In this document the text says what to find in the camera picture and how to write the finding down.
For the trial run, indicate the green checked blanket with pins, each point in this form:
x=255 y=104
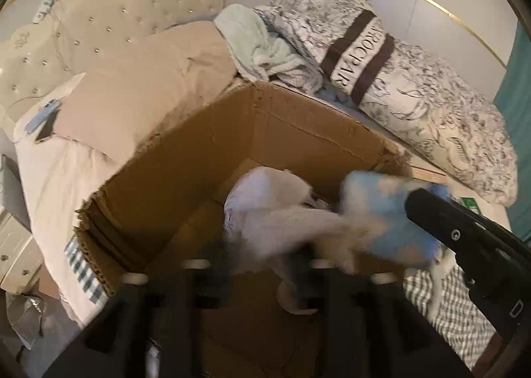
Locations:
x=460 y=311

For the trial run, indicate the white fluffy cloth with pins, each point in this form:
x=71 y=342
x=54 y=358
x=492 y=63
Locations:
x=273 y=220

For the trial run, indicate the teal curtain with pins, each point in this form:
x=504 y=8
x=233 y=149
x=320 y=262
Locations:
x=516 y=112

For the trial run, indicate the white power strip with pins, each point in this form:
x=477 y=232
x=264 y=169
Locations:
x=45 y=4

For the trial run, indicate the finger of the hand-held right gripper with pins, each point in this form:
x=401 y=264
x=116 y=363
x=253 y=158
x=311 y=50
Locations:
x=452 y=222

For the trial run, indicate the floral printed pillow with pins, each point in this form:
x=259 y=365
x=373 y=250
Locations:
x=415 y=83

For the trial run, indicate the grey plastic bag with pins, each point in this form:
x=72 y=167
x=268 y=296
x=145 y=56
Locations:
x=25 y=315

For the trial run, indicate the light green towel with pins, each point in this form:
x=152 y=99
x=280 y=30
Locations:
x=261 y=46

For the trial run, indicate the beige tufted headboard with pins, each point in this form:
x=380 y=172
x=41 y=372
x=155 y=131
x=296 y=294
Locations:
x=103 y=8

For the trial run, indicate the white nightstand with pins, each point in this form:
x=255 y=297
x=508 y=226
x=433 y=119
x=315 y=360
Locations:
x=16 y=253

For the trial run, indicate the brown cardboard box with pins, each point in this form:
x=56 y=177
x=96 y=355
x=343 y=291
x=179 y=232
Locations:
x=174 y=166

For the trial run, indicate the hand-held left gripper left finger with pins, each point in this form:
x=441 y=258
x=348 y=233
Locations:
x=211 y=278

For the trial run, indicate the beige pillow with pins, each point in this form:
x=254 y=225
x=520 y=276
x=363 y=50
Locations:
x=145 y=87

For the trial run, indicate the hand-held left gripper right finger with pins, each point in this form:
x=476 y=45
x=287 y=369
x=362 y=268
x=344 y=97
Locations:
x=332 y=295

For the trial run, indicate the light blue fluffy cloth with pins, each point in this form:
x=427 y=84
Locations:
x=381 y=212

